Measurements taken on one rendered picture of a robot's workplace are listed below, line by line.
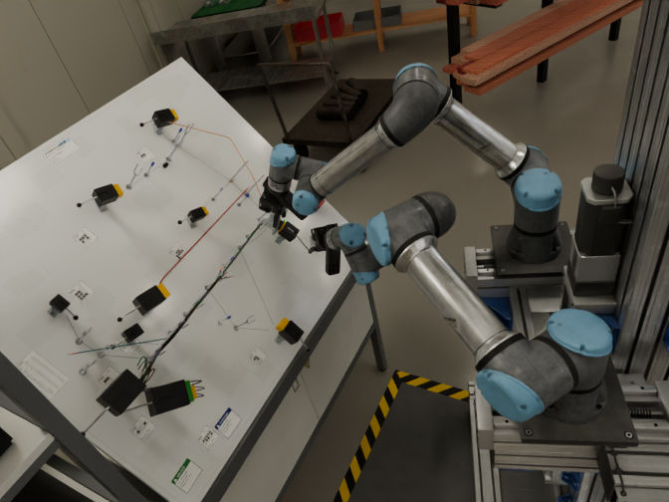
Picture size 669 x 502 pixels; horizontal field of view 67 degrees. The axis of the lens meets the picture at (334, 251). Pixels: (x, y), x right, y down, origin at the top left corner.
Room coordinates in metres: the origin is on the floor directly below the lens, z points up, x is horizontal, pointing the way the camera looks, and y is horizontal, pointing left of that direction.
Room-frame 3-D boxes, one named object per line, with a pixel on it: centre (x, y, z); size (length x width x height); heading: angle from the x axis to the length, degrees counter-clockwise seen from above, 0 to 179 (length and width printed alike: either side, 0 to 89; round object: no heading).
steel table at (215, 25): (5.85, 0.36, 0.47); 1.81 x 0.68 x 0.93; 73
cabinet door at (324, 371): (1.39, 0.07, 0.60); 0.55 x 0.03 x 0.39; 144
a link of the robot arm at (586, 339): (0.58, -0.41, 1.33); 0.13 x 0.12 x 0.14; 110
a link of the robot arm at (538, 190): (1.06, -0.57, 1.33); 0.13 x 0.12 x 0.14; 164
